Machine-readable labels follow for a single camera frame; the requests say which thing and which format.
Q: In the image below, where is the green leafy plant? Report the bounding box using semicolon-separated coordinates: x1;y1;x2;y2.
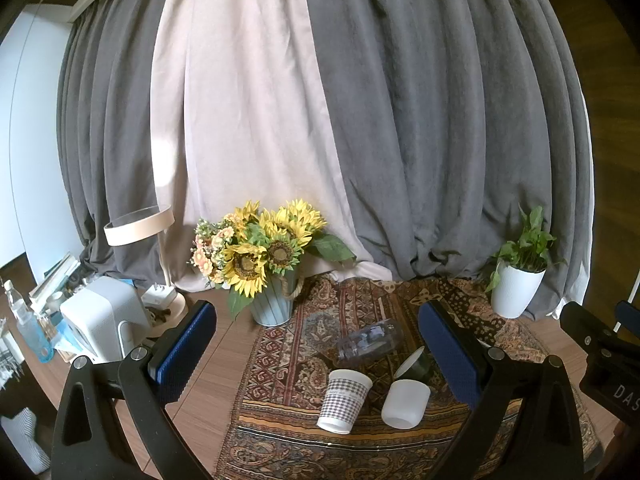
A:
484;205;569;294

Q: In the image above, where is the grey curtain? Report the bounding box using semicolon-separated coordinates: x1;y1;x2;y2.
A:
300;0;595;322
55;0;193;281

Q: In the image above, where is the white ring desk lamp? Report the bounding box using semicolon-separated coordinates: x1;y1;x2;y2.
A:
103;205;187;324

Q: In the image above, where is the beige curtain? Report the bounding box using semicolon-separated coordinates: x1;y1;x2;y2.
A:
149;0;397;294

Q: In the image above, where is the white power adapter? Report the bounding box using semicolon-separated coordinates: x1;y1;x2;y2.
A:
145;282;177;309

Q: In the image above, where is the patterned paisley table cloth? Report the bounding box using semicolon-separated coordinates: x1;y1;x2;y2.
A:
215;275;606;480

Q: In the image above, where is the white plant pot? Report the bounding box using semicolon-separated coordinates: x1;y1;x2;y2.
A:
490;261;547;319

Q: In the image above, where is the light blue ribbed flower pot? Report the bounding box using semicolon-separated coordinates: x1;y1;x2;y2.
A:
248;266;305;327

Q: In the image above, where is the sunflower bouquet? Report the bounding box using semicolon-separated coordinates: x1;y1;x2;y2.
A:
189;199;357;319

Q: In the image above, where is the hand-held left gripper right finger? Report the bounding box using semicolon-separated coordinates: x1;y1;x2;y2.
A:
417;300;586;480

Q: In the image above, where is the blue-tinted water bottle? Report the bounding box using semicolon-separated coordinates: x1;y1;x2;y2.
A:
4;280;55;364

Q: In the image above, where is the clear plastic bottle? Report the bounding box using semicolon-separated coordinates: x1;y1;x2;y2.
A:
334;319;405;365

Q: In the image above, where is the white wardrobe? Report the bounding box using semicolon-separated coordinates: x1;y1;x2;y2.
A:
0;4;97;287

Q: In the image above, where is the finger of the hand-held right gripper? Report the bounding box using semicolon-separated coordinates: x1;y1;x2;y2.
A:
559;301;622;357
615;301;640;335

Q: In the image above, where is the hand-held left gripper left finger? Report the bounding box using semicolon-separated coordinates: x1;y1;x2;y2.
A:
51;300;218;480

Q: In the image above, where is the white box appliance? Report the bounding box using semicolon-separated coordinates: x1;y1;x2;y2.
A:
60;277;151;365

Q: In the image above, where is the white frosted cup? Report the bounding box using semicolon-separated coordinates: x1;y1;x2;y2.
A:
381;379;431;430

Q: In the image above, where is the striped grey cloth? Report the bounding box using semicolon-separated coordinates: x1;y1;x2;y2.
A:
0;406;51;476

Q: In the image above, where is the checkered paper cup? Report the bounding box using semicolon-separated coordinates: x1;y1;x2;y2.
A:
316;369;374;435

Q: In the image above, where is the dark green cup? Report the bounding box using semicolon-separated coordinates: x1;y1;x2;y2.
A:
393;346;434;384

